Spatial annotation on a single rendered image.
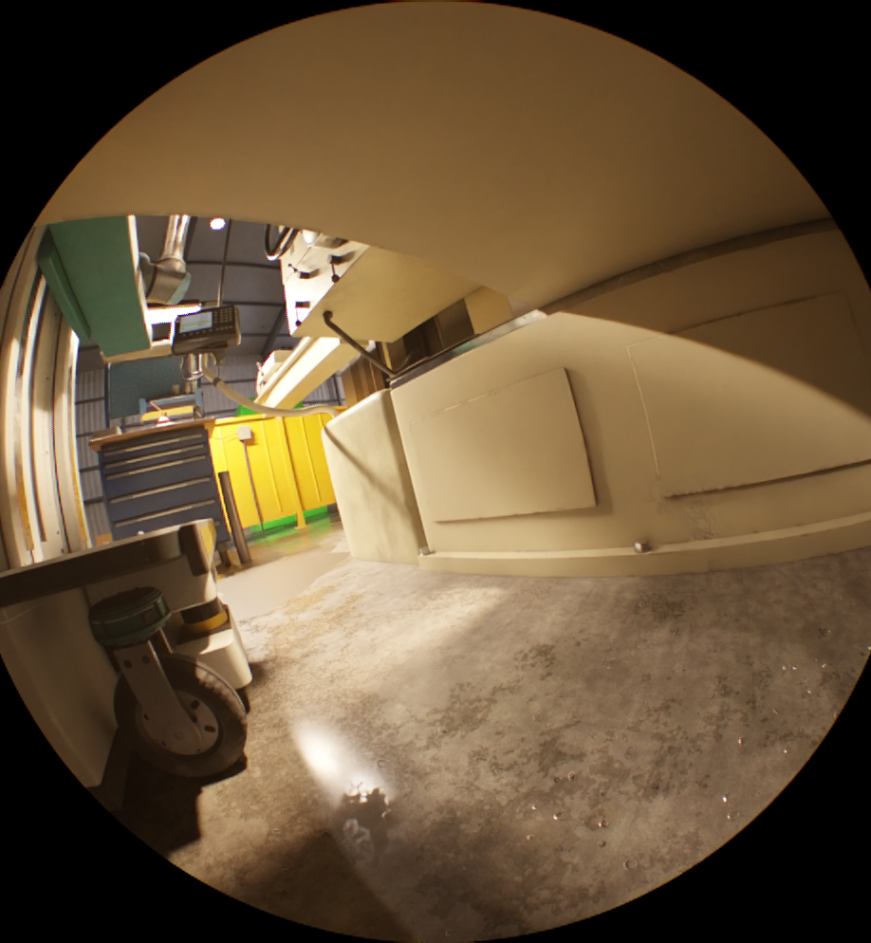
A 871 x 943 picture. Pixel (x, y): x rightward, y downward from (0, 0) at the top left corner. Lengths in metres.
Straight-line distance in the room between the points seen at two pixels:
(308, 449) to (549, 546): 3.23
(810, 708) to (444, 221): 0.68
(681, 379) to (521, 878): 0.72
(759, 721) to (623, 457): 0.53
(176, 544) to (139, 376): 2.71
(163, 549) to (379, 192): 0.39
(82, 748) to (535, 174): 0.78
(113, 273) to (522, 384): 0.93
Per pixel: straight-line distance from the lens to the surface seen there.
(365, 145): 0.34
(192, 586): 0.54
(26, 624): 0.44
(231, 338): 1.63
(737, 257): 0.76
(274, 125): 0.32
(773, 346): 0.71
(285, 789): 0.47
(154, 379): 2.97
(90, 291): 0.88
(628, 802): 0.36
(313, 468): 3.75
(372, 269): 1.31
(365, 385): 2.23
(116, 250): 0.78
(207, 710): 0.48
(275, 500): 3.55
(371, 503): 1.24
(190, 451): 2.28
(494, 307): 1.59
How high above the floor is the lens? 0.32
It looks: 1 degrees down
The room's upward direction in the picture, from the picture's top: 14 degrees counter-clockwise
